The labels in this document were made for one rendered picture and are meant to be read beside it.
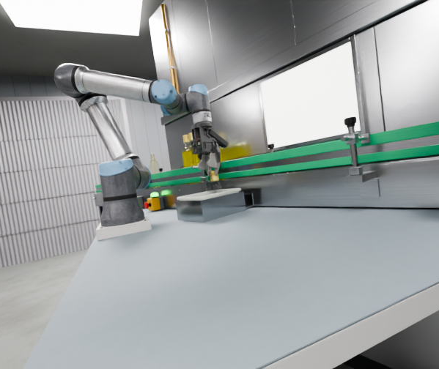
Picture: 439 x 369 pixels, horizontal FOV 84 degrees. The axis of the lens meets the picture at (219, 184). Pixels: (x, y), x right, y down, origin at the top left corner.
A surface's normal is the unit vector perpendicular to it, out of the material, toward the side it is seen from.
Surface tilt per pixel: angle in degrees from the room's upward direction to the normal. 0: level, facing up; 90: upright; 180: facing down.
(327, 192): 90
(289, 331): 0
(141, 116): 90
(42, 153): 90
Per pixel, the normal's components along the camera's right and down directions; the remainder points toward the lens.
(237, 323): -0.14, -0.99
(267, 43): -0.74, 0.13
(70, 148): 0.37, -0.01
